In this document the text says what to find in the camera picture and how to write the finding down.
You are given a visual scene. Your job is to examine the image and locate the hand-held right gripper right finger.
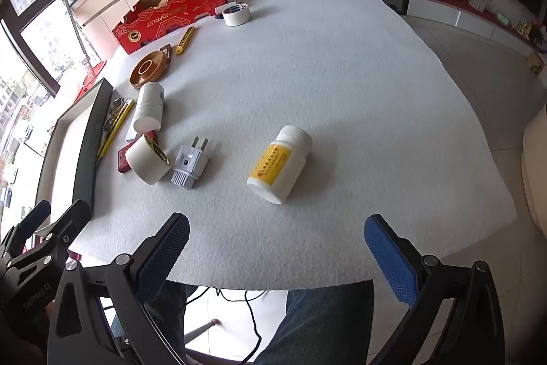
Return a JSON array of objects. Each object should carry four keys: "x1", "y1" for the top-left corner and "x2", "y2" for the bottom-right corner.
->
[{"x1": 363, "y1": 213, "x2": 508, "y2": 365}]

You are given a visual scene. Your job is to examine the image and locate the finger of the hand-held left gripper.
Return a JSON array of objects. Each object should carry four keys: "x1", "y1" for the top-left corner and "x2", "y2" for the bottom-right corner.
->
[
  {"x1": 0, "y1": 200, "x2": 51, "y2": 255},
  {"x1": 11, "y1": 199, "x2": 92, "y2": 270}
]

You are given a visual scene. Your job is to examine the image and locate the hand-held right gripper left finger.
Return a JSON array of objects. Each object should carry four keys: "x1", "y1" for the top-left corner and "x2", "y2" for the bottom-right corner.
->
[{"x1": 46, "y1": 212, "x2": 191, "y2": 365}]

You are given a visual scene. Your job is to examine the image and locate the dark green rimmed tray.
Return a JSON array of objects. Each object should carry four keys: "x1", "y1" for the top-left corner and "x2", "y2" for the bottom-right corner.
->
[{"x1": 32, "y1": 78, "x2": 114, "y2": 216}]

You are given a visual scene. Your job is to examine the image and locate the white tape roll yellow core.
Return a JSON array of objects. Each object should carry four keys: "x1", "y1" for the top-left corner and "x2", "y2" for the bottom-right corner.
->
[{"x1": 125, "y1": 133, "x2": 173, "y2": 185}]

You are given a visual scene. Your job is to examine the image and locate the grey plug adapter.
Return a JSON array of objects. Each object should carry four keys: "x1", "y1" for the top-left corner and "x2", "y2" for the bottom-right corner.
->
[{"x1": 171, "y1": 136, "x2": 210, "y2": 190}]

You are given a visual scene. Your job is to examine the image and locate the white block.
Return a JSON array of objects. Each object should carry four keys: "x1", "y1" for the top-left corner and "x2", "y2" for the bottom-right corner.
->
[{"x1": 125, "y1": 119, "x2": 144, "y2": 144}]

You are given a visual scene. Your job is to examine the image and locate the yellow utility knife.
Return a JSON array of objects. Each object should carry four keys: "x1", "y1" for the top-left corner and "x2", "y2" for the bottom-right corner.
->
[{"x1": 96, "y1": 100, "x2": 136, "y2": 166}]

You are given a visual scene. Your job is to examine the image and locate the white plastic bottle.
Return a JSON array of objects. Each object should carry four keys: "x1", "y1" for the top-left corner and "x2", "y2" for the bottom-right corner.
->
[{"x1": 132, "y1": 82, "x2": 165, "y2": 133}]

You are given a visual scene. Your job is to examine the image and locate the white bottle yellow label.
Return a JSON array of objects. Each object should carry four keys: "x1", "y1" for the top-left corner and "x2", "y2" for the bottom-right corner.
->
[{"x1": 246, "y1": 125, "x2": 313, "y2": 205}]

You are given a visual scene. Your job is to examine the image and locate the brown tape roll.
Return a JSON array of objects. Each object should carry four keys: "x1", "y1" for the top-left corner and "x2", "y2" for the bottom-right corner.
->
[{"x1": 129, "y1": 50, "x2": 171, "y2": 90}]

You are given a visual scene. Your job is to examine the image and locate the white tape roll blue label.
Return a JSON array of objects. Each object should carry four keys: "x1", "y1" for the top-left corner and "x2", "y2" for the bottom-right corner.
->
[{"x1": 221, "y1": 3, "x2": 251, "y2": 27}]

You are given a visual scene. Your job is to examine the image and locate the person's left leg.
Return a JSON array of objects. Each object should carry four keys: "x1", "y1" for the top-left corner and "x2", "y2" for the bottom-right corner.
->
[{"x1": 145, "y1": 282, "x2": 201, "y2": 365}]

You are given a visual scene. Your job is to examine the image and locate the person's leg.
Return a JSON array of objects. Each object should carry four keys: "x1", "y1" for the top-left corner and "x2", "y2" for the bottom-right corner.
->
[
  {"x1": 145, "y1": 282, "x2": 201, "y2": 365},
  {"x1": 254, "y1": 279, "x2": 377, "y2": 365}
]

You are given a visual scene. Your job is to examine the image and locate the person's right leg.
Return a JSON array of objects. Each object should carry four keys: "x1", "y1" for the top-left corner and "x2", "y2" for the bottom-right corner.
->
[{"x1": 254, "y1": 279, "x2": 377, "y2": 365}]

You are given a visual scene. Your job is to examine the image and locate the red basin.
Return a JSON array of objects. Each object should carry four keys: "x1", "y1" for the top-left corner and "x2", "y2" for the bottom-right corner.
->
[{"x1": 70, "y1": 59, "x2": 107, "y2": 104}]

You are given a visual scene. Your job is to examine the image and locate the window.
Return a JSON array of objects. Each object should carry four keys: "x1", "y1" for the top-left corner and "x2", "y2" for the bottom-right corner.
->
[{"x1": 0, "y1": 0, "x2": 189, "y2": 229}]

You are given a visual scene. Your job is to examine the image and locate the white felt table mat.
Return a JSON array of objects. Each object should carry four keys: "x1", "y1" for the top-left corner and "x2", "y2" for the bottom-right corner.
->
[{"x1": 68, "y1": 0, "x2": 518, "y2": 291}]

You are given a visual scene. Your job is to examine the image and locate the thin grey pole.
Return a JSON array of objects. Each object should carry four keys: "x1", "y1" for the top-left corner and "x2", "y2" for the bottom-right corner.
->
[{"x1": 55, "y1": 0, "x2": 90, "y2": 64}]

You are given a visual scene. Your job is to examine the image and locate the yellow blade case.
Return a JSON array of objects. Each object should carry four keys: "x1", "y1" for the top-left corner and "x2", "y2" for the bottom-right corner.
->
[{"x1": 175, "y1": 26, "x2": 196, "y2": 56}]

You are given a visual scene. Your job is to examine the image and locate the red cardboard box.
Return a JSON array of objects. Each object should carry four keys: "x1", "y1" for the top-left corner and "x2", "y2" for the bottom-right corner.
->
[{"x1": 112, "y1": 0, "x2": 227, "y2": 55}]

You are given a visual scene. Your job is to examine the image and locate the white cabinet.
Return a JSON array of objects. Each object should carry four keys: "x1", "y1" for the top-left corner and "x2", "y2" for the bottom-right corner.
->
[{"x1": 70, "y1": 0, "x2": 201, "y2": 64}]

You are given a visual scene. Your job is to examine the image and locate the small printed box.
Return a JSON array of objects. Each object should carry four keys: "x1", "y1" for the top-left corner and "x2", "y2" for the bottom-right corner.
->
[{"x1": 525, "y1": 51, "x2": 547, "y2": 76}]

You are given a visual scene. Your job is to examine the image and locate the low television console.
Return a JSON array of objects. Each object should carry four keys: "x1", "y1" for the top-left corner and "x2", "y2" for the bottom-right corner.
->
[{"x1": 406, "y1": 0, "x2": 547, "y2": 58}]

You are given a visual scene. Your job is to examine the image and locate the black cable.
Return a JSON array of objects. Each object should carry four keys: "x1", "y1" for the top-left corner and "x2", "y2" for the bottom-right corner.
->
[{"x1": 188, "y1": 286, "x2": 268, "y2": 365}]

